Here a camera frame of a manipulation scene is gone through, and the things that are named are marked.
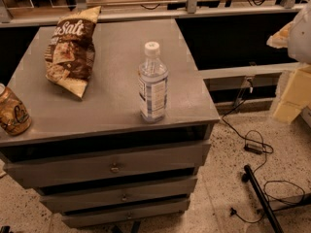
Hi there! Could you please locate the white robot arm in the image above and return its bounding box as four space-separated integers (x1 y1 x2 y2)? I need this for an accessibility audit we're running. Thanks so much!
266 1 311 64

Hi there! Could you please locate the clear plastic water bottle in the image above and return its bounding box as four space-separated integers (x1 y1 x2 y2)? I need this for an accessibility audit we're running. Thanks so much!
138 42 168 122

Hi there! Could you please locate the top grey drawer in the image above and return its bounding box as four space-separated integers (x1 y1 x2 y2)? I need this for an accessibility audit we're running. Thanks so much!
4 140 210 188

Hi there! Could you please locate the grey drawer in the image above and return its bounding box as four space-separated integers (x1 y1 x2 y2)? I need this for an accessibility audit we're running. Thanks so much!
61 197 190 228
4 140 210 188
40 176 197 213

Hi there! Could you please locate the grey drawer cabinet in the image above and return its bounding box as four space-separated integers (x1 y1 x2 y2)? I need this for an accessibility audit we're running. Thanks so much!
0 19 219 216

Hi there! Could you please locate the middle grey drawer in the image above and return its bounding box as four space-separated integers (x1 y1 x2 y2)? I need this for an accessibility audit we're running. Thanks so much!
40 176 197 213

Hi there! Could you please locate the brown sea salt chip bag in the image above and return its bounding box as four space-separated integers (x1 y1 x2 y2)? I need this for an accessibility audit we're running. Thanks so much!
45 7 101 98

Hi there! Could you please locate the black power adapter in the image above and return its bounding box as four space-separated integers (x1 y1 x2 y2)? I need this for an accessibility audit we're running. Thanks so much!
244 145 263 154

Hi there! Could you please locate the black stand leg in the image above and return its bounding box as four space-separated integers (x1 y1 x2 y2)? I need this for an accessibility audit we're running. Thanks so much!
242 165 284 233

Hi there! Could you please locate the grey metal railing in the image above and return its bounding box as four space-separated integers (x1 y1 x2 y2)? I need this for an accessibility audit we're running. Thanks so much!
0 0 303 27

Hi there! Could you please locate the bottom grey drawer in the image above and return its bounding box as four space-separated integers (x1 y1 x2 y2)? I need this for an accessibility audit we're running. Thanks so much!
61 197 190 228

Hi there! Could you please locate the tan drink can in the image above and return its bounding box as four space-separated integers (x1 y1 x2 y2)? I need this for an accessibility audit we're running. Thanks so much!
0 83 32 136

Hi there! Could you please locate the yellow foam block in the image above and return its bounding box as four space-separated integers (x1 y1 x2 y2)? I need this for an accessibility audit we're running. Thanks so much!
273 64 311 123

